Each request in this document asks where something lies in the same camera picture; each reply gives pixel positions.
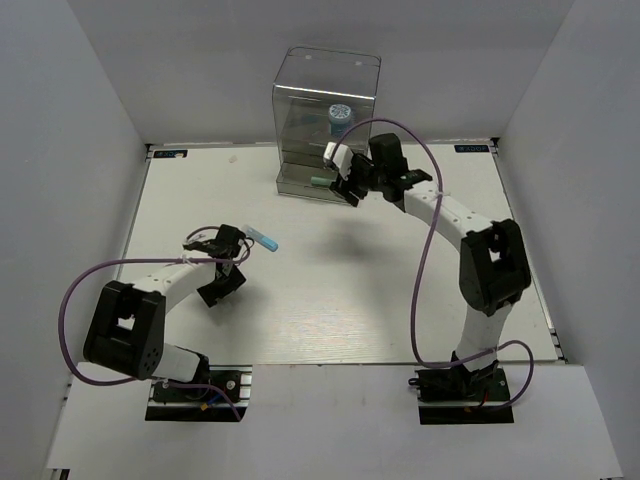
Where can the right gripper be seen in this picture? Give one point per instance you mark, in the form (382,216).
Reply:
(354,202)

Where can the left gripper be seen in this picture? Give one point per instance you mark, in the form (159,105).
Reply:
(210,294)

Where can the green highlighter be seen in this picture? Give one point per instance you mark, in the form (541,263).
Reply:
(320,182)

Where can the blue highlighter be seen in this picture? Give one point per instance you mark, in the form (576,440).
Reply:
(260,238)

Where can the blue white round tape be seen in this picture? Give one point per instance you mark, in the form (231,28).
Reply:
(340,118)

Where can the clear plastic drawer organizer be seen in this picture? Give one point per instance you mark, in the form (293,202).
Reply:
(309,80)

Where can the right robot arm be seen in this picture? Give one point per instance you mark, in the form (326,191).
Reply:
(493,267)

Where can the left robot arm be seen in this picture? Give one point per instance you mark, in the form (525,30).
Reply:
(127,331)

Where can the left blue corner label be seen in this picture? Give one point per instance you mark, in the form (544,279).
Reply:
(170,154)

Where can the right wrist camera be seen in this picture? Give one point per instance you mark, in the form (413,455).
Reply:
(338,158)

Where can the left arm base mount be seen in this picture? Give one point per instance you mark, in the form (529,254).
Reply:
(222,397)

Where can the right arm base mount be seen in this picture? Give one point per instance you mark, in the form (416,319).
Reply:
(440,404)

